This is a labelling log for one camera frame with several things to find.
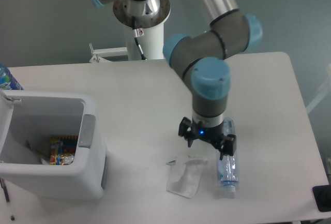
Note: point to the black pen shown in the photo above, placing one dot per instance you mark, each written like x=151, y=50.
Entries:
x=7, y=198

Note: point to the black device at edge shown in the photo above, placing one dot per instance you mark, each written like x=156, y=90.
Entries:
x=322, y=197

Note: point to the blue labelled drink bottle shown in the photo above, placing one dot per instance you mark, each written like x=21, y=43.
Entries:
x=8, y=81

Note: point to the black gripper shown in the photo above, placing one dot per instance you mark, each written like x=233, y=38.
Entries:
x=209, y=130

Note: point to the colourful snack wrapper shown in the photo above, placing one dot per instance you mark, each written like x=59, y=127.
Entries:
x=63, y=150

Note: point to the white plastic trash can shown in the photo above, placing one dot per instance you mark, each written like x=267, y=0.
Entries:
x=28, y=121

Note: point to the crushed clear plastic bottle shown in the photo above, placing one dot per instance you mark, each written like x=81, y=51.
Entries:
x=227, y=169

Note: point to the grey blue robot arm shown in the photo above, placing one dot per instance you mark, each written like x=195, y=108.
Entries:
x=199, y=61

